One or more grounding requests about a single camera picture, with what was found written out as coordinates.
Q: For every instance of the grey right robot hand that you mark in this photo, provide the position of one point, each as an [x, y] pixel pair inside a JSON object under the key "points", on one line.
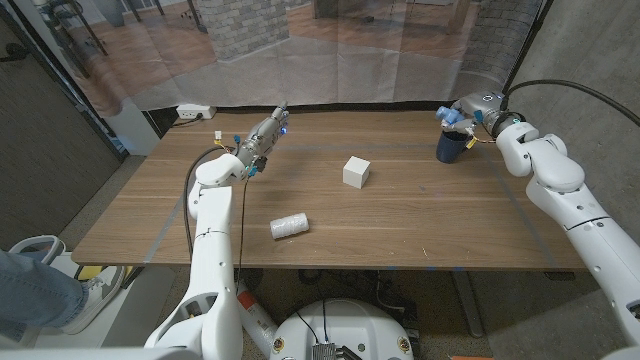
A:
{"points": [[482, 105]]}

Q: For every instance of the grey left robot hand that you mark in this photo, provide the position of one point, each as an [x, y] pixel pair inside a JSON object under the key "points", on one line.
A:
{"points": [[262, 137]]}

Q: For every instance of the light blue toy camera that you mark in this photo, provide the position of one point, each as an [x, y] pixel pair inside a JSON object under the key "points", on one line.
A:
{"points": [[447, 115]]}

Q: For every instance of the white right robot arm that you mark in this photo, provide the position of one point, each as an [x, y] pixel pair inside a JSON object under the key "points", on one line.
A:
{"points": [[550, 170]]}

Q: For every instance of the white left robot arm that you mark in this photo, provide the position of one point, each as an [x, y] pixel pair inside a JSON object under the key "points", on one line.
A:
{"points": [[212, 240]]}

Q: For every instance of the white cube block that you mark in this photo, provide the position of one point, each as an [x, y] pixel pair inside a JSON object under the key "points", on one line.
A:
{"points": [[356, 172]]}

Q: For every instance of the navy blue mug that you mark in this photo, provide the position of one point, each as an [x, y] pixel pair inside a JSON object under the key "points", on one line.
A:
{"points": [[450, 150]]}

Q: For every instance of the black backdrop pole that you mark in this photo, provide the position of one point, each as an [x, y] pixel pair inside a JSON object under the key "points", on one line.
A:
{"points": [[527, 50], [85, 101]]}

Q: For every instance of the white power strip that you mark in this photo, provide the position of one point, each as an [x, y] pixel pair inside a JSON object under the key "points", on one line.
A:
{"points": [[195, 111]]}

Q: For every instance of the printed room backdrop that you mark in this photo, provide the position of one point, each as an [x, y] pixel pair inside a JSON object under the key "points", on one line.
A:
{"points": [[300, 65]]}

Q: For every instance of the white cylinder with orange label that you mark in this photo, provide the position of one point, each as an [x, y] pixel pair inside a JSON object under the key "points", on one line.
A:
{"points": [[257, 325]]}

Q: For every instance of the grey table leg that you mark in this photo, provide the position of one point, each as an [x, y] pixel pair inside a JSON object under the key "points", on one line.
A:
{"points": [[467, 300]]}

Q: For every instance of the white floor platform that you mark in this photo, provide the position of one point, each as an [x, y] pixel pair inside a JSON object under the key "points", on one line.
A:
{"points": [[135, 300]]}

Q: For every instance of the white robot torso base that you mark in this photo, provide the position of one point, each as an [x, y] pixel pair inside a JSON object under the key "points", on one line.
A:
{"points": [[350, 325]]}

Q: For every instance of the yellow flat object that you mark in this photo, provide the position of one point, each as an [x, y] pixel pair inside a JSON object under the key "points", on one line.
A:
{"points": [[89, 273]]}

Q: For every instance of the white sneaker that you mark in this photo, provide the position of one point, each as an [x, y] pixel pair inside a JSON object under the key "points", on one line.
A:
{"points": [[100, 290]]}

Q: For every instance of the grey finned electronics box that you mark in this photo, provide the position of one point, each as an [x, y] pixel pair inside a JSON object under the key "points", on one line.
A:
{"points": [[325, 352]]}

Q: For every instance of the person's leg in jeans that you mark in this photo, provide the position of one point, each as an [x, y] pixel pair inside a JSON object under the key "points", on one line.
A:
{"points": [[35, 300]]}

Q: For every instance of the white curved frame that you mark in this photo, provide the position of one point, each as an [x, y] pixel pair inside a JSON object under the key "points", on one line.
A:
{"points": [[35, 239]]}

